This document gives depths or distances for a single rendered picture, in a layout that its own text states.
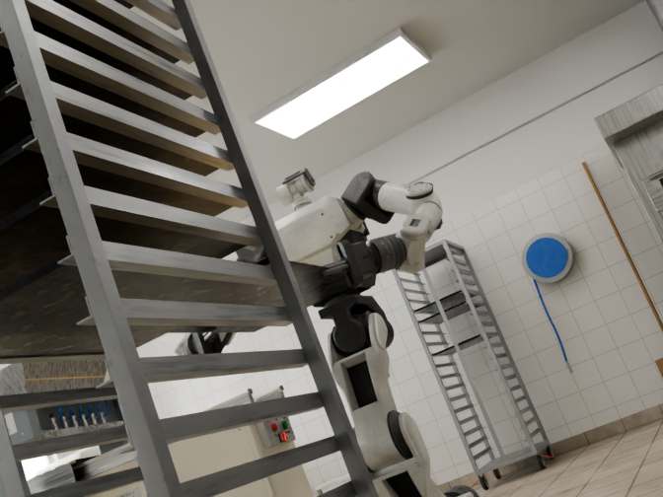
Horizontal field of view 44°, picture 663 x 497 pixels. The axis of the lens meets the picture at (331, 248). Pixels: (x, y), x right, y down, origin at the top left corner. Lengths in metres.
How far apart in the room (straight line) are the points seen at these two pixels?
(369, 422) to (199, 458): 0.79
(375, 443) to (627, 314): 4.61
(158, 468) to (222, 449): 1.85
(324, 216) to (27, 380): 1.34
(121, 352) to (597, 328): 5.92
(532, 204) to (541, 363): 1.29
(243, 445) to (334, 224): 0.86
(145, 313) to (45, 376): 2.13
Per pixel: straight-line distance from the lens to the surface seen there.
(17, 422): 3.15
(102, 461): 3.20
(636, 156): 5.88
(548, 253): 6.76
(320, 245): 2.52
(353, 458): 1.63
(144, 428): 1.10
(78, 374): 3.52
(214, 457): 2.95
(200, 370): 1.30
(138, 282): 1.39
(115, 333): 1.12
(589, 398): 6.87
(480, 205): 7.06
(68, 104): 1.36
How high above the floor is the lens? 0.57
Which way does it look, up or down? 14 degrees up
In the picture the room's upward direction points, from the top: 22 degrees counter-clockwise
